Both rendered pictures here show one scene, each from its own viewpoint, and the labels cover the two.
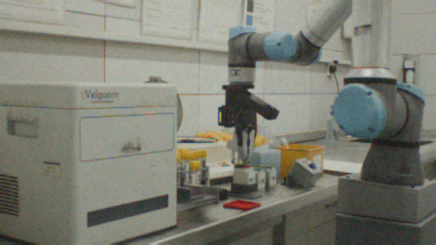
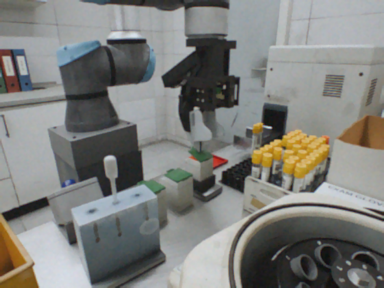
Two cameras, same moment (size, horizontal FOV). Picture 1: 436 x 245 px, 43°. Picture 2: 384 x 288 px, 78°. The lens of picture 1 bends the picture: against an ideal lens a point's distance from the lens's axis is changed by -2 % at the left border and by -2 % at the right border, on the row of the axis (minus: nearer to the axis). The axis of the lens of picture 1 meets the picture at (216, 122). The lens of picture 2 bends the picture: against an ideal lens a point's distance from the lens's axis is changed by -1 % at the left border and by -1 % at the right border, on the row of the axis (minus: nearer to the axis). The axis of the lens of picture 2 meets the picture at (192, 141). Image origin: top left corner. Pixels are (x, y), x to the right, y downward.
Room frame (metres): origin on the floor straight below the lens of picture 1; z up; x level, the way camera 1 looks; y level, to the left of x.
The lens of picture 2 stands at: (1.98, -0.01, 1.16)
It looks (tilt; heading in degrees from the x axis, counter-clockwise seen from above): 20 degrees down; 190
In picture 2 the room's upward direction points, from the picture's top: straight up
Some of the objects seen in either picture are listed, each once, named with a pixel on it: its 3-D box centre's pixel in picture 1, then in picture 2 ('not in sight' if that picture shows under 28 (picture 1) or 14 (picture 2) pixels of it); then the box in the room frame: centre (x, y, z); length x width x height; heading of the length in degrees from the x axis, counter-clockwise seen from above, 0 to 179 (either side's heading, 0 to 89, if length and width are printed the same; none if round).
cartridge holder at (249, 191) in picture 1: (243, 189); (198, 181); (1.52, -0.08, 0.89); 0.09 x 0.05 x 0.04; 56
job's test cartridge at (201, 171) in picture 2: (244, 179); (198, 170); (1.52, -0.08, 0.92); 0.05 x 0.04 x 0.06; 56
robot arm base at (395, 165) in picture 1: (393, 159); (90, 108); (1.34, -0.43, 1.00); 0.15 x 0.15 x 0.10
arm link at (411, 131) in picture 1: (396, 111); (84, 66); (1.34, -0.43, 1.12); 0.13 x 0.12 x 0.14; 135
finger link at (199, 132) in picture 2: (241, 145); (200, 133); (1.54, -0.07, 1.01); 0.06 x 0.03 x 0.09; 56
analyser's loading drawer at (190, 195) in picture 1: (180, 197); (262, 134); (1.24, 0.08, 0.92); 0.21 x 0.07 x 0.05; 145
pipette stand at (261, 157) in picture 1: (265, 166); (119, 233); (1.73, -0.15, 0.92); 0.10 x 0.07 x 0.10; 137
